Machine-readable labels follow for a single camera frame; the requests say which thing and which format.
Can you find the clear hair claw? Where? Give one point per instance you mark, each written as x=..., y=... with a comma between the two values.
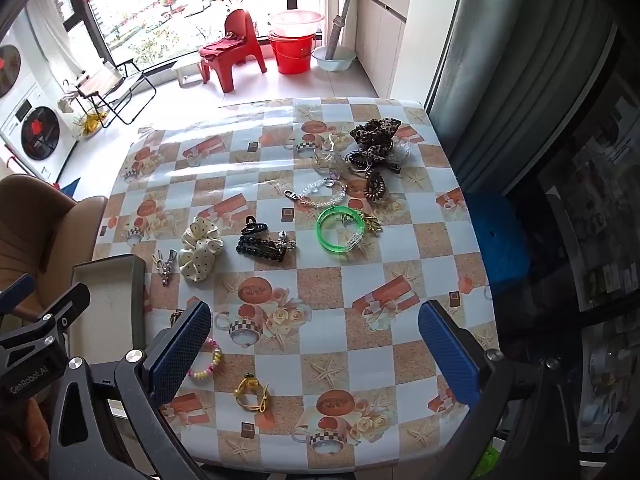
x=332, y=160

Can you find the grey curtain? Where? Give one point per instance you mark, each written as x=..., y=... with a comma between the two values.
x=510, y=85

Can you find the clear rhinestone hair clip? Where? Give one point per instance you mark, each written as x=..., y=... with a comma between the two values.
x=352, y=238

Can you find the white washing machine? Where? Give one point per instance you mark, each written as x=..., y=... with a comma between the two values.
x=40, y=130
x=7, y=67

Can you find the grey jewelry box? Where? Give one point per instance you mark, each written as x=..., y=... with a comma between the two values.
x=107, y=300

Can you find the black folding chair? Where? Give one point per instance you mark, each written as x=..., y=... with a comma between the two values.
x=100, y=80

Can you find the white sheer curtain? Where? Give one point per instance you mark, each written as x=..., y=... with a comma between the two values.
x=55, y=20

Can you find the yellow ornament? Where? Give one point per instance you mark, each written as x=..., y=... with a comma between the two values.
x=92, y=122

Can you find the gold charm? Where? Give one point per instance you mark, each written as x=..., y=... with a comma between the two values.
x=371, y=221

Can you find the red cloth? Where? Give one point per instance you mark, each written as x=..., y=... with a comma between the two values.
x=220, y=47

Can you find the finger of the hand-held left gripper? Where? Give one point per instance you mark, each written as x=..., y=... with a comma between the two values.
x=62, y=305
x=12, y=291

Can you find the cream polka dot scrunchie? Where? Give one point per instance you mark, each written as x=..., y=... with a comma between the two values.
x=200, y=252

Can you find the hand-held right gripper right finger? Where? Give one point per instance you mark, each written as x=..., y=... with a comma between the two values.
x=445, y=355

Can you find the dark glass cabinet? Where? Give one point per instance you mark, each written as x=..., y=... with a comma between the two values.
x=600, y=260

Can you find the red plastic chair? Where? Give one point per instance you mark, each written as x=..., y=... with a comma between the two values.
x=240, y=25

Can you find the black rhinestone snap hair clip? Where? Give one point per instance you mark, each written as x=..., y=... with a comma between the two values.
x=260, y=249

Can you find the light blue basin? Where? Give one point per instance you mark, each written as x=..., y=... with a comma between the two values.
x=345, y=60

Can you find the green translucent bangle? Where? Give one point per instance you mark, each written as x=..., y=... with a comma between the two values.
x=321, y=227

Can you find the person's left hand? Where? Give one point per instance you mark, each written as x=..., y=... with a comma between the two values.
x=25, y=430

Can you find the black hair claw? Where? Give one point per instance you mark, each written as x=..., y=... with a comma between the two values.
x=252, y=226

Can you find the white cabinet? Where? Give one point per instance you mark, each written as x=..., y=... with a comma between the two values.
x=380, y=35

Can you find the red bucket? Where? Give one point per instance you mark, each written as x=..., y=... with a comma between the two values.
x=290, y=57

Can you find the beige bunny hair clip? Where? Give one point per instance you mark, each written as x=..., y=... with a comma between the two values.
x=165, y=265

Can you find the brown leather chair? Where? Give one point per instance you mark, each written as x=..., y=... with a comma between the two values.
x=45, y=220

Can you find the blue stool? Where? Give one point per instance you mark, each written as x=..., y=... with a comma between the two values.
x=495, y=245

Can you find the leopard print scrunchie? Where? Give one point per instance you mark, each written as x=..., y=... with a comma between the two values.
x=372, y=135

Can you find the pink basin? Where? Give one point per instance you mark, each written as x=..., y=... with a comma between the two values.
x=295, y=22

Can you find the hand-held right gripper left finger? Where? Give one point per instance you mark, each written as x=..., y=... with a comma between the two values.
x=180, y=350

